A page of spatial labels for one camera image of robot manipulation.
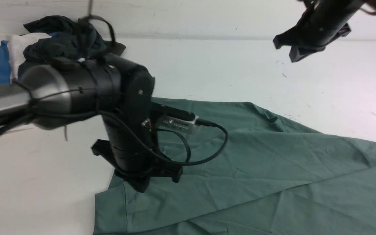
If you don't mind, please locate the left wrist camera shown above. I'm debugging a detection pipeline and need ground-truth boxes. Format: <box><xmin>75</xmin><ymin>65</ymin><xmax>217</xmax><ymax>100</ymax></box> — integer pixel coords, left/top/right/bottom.
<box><xmin>150</xmin><ymin>103</ymin><xmax>200</xmax><ymax>135</ymax></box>

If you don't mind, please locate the green long-sleeve top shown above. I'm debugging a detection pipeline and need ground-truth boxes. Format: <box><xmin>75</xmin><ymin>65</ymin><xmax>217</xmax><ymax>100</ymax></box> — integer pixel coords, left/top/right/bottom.
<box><xmin>93</xmin><ymin>98</ymin><xmax>376</xmax><ymax>235</ymax></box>

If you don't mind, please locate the white garment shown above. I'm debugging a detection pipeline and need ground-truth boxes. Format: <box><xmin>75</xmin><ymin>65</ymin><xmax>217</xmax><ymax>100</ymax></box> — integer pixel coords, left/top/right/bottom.
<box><xmin>7</xmin><ymin>33</ymin><xmax>51</xmax><ymax>82</ymax></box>

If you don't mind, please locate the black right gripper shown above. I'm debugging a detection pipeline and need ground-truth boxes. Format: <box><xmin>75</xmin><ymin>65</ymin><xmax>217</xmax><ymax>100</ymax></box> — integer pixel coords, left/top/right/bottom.
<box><xmin>273</xmin><ymin>0</ymin><xmax>363</xmax><ymax>63</ymax></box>

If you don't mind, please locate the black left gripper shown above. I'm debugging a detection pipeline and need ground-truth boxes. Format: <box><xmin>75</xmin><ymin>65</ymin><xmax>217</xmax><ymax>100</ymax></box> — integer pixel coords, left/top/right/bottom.
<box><xmin>91</xmin><ymin>95</ymin><xmax>183</xmax><ymax>193</ymax></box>

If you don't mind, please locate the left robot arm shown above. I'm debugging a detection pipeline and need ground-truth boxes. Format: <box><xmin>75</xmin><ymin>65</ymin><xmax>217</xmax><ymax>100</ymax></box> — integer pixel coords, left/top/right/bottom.
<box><xmin>0</xmin><ymin>54</ymin><xmax>183</xmax><ymax>193</ymax></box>

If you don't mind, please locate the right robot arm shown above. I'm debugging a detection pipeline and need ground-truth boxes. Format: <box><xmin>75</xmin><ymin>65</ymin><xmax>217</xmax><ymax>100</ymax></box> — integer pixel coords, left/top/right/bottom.
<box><xmin>273</xmin><ymin>0</ymin><xmax>376</xmax><ymax>63</ymax></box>

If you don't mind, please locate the dark green crumpled garment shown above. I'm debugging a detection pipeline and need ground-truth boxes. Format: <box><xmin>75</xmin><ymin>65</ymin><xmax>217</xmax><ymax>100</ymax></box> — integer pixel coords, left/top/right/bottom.
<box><xmin>17</xmin><ymin>15</ymin><xmax>112</xmax><ymax>77</ymax></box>

